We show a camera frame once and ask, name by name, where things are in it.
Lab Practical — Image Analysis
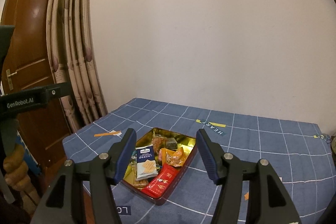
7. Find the brown wooden door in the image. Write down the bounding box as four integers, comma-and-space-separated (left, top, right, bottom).
1, 0, 71, 168

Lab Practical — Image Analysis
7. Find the orange sunflower seed packet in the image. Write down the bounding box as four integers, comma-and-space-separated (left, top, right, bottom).
158, 147, 188, 168

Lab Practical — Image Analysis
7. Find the gold red toffee tin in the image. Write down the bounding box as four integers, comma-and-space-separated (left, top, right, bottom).
122, 127, 197, 206

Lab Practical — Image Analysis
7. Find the clear packet of dark snack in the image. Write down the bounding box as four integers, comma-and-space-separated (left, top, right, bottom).
165, 138, 178, 151

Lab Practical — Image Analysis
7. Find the clear packet of brown candies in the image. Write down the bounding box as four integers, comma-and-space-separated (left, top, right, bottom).
151, 136, 167, 154

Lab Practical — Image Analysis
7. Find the beige patterned curtain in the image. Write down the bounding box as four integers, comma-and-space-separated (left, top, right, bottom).
46, 0, 107, 132

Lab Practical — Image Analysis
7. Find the navy white biscuit packet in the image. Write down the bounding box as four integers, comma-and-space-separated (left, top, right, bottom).
136, 144, 158, 181

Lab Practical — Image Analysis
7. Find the red snack packet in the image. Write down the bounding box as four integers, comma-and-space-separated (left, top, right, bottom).
141, 163, 179, 198

